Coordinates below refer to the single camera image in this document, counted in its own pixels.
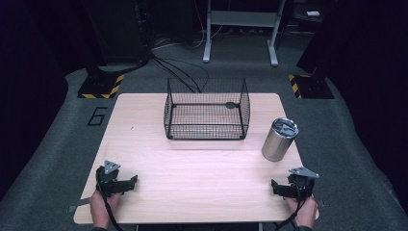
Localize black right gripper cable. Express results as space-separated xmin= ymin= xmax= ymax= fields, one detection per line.
xmin=274 ymin=186 xmax=306 ymax=231

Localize white metal stand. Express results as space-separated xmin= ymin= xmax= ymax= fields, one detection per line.
xmin=202 ymin=0 xmax=287 ymax=67

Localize person's right hand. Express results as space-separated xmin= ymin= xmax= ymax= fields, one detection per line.
xmin=284 ymin=195 xmax=319 ymax=229

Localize person's left hand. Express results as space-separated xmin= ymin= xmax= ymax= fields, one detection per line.
xmin=89 ymin=190 xmax=123 ymax=229

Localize black wire mesh basket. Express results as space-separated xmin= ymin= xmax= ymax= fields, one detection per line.
xmin=164 ymin=77 xmax=251 ymax=141

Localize black floor cables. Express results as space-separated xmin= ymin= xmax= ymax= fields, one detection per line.
xmin=140 ymin=32 xmax=210 ymax=94

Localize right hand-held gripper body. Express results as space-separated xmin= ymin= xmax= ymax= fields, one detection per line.
xmin=274 ymin=166 xmax=320 ymax=202

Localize stainless steel tumbler with lid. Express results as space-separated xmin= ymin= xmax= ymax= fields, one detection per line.
xmin=261 ymin=116 xmax=300 ymax=163

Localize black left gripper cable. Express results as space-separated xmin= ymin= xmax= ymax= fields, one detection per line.
xmin=97 ymin=182 xmax=125 ymax=231

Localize black stand base striped edge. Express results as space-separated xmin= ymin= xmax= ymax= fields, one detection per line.
xmin=288 ymin=66 xmax=335 ymax=100
xmin=77 ymin=65 xmax=125 ymax=100

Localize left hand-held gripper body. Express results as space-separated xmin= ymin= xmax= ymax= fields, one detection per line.
xmin=95 ymin=160 xmax=133 ymax=198

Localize light wooden table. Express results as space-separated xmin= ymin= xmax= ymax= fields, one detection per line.
xmin=73 ymin=92 xmax=320 ymax=225

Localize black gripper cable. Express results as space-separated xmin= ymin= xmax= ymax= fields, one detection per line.
xmin=97 ymin=182 xmax=125 ymax=231
xmin=274 ymin=186 xmax=306 ymax=231

